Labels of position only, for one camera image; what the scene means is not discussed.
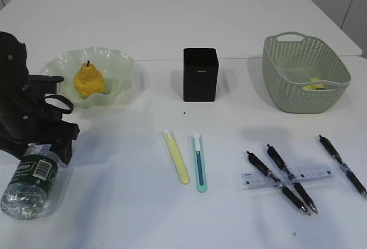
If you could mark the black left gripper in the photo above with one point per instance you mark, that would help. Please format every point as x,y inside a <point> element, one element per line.
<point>27,117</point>

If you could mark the clear water bottle green label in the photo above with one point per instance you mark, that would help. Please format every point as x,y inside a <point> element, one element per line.
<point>27,192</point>

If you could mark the yellow pear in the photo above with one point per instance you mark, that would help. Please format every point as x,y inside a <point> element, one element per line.
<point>88,80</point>

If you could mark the green utility knife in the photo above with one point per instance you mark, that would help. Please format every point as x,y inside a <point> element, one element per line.
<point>199,162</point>

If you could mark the yellow waste paper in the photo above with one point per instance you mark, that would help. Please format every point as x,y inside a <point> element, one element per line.
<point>315,87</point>

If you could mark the pale green wavy glass plate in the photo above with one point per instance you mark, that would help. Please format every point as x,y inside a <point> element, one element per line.
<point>115,66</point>

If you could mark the yellow utility knife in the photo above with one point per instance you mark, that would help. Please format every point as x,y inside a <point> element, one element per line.
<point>177,158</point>

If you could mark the black square pen holder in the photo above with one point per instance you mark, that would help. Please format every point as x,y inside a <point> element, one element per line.
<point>200,74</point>

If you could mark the clear plastic ruler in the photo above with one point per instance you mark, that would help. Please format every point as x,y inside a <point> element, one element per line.
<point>256,180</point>

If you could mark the black pen middle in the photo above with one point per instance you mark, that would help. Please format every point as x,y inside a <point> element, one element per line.
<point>273,154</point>

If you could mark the black pen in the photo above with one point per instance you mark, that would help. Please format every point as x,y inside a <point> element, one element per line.
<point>344,167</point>
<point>273,154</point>
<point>263,169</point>

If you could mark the black pen left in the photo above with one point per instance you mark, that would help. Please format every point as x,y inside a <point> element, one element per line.
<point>263,169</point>

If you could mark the green woven plastic basket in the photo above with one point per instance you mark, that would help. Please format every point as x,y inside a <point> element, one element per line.
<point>288,66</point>

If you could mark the black pen right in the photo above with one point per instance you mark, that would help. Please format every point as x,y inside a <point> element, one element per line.
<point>344,167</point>

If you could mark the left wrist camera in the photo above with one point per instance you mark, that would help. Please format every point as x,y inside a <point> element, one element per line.
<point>44,84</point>

